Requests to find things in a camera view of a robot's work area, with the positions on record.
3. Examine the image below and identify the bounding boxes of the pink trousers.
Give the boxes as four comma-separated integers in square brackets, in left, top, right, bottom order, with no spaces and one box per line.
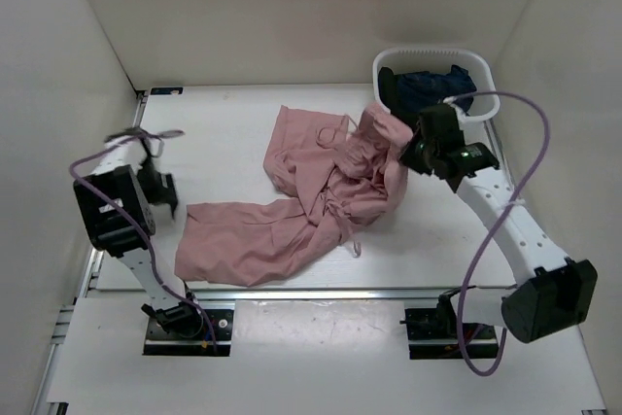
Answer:
[174,103,413,287]

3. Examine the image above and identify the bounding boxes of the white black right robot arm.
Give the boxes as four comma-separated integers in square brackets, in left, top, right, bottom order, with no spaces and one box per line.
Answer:
[392,105,598,343]

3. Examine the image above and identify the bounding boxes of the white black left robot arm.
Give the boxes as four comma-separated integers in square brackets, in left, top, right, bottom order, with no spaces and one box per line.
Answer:
[69,126,207,339]

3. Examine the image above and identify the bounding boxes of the dark blue garment in basin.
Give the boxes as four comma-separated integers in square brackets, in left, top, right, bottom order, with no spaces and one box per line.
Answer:
[397,64,477,112]

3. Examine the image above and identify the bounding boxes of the white plastic basin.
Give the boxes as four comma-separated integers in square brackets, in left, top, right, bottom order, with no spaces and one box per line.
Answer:
[372,45,501,124]

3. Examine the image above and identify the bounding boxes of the black garment over basin edge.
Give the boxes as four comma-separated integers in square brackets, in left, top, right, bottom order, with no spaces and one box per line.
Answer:
[378,67,418,130]

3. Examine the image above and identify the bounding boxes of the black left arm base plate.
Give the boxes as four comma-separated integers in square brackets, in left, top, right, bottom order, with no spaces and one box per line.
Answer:
[143,308,234,358]

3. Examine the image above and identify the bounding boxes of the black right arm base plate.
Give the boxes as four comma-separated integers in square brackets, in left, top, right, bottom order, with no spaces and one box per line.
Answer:
[400,308,500,360]

